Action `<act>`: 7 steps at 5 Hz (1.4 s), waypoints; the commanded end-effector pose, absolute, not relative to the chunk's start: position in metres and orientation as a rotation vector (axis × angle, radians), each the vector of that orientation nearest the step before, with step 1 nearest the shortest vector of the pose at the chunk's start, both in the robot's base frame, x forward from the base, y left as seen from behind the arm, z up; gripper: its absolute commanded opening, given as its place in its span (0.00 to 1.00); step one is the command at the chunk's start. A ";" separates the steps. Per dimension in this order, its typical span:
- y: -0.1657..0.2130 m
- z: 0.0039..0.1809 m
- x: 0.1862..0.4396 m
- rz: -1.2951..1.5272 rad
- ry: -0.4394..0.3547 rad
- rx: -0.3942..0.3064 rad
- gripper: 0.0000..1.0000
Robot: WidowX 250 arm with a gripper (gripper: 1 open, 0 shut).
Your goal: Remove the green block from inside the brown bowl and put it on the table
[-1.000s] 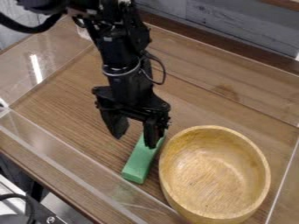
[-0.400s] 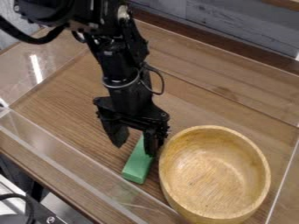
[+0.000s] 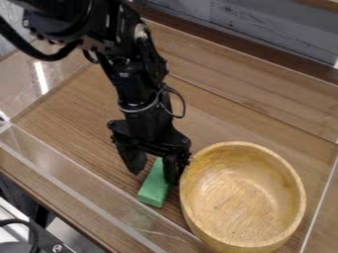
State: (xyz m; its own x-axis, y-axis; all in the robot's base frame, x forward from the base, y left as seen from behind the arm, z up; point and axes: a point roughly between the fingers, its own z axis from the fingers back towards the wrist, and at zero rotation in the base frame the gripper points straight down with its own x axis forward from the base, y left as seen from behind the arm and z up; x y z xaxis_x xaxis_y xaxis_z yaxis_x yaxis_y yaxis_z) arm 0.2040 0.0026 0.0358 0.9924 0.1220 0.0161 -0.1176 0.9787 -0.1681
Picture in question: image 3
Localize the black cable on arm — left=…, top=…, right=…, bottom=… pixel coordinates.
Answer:
left=158, top=84, right=187, bottom=120

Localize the green rectangular block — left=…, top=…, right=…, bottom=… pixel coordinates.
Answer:
left=138, top=158, right=170, bottom=209

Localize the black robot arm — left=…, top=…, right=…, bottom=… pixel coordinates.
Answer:
left=0, top=0, right=191, bottom=184

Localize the brown wooden bowl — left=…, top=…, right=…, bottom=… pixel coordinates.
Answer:
left=179, top=141, right=306, bottom=253

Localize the clear acrylic tray wall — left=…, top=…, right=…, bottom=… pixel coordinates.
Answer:
left=0, top=9, right=338, bottom=253

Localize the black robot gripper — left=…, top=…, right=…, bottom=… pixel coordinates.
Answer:
left=107, top=98, right=191, bottom=185

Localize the black cable bottom left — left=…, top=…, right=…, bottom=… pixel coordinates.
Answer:
left=0, top=218, right=46, bottom=253

